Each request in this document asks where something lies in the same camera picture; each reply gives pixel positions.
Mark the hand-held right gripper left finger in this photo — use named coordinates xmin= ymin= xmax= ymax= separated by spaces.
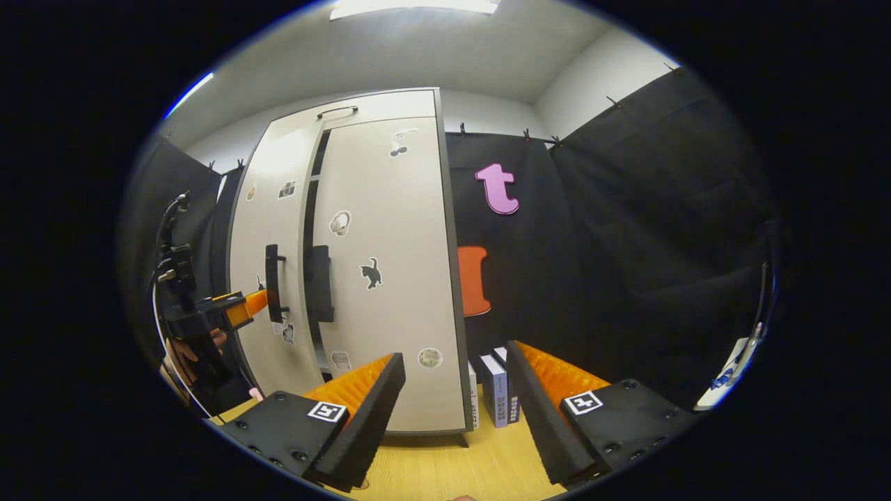
xmin=219 ymin=352 xmax=407 ymax=493

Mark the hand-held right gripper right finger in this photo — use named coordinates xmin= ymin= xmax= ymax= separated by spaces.
xmin=505 ymin=340 xmax=704 ymax=486

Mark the white cabinet door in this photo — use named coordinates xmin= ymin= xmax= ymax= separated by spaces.
xmin=228 ymin=122 xmax=329 ymax=399
xmin=306 ymin=115 xmax=474 ymax=436

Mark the dark blue book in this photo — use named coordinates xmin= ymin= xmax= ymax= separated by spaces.
xmin=492 ymin=346 xmax=521 ymax=424

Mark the light blue book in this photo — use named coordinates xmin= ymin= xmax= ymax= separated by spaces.
xmin=480 ymin=354 xmax=510 ymax=429

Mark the white book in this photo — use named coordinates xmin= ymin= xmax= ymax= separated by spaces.
xmin=466 ymin=360 xmax=481 ymax=431

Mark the black backdrop cloth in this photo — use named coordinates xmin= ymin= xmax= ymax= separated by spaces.
xmin=445 ymin=131 xmax=568 ymax=364
xmin=122 ymin=136 xmax=244 ymax=364
xmin=550 ymin=66 xmax=780 ymax=413

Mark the white cabinet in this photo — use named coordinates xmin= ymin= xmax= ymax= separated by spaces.
xmin=226 ymin=87 xmax=475 ymax=446

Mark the white side table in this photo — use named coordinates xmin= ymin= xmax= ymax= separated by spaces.
xmin=695 ymin=336 xmax=766 ymax=411

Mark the black computer monitor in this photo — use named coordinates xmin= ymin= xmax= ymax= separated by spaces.
xmin=757 ymin=223 xmax=780 ymax=335

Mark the ceiling light panel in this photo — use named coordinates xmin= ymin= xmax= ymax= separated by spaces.
xmin=329 ymin=0 xmax=500 ymax=20

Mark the white cable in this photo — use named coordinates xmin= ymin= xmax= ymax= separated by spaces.
xmin=153 ymin=292 xmax=213 ymax=420

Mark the black cable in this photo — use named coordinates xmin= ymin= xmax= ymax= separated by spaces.
xmin=148 ymin=191 xmax=192 ymax=293

